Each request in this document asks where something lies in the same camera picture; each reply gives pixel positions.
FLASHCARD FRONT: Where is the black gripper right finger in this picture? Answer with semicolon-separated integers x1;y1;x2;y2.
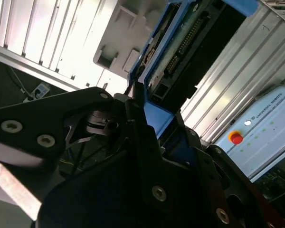
174;111;276;228

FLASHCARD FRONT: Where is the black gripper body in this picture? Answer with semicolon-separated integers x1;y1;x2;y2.
37;142;214;228

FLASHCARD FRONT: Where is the hard disk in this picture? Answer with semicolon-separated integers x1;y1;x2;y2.
127;0;258;167

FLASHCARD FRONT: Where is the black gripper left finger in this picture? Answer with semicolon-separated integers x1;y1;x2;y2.
0;86;174;208

